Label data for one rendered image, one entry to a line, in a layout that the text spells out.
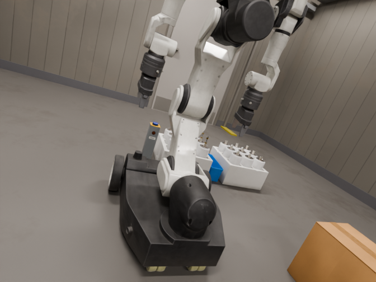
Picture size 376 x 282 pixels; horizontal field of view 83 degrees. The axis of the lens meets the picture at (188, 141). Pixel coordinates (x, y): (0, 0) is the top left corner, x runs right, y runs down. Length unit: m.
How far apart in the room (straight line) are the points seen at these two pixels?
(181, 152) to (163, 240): 0.38
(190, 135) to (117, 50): 2.78
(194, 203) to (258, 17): 0.62
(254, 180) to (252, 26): 1.38
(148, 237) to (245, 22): 0.76
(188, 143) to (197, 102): 0.20
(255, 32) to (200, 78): 0.31
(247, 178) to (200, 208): 1.14
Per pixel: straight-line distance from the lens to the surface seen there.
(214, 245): 0.89
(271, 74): 1.07
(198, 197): 0.75
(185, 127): 1.00
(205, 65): 0.95
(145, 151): 1.59
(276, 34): 1.04
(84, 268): 0.92
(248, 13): 0.76
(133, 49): 3.63
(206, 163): 1.63
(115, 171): 1.16
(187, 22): 3.74
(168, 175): 0.88
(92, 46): 3.66
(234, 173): 1.77
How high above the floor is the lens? 0.72
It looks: 16 degrees down
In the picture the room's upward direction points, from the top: 19 degrees clockwise
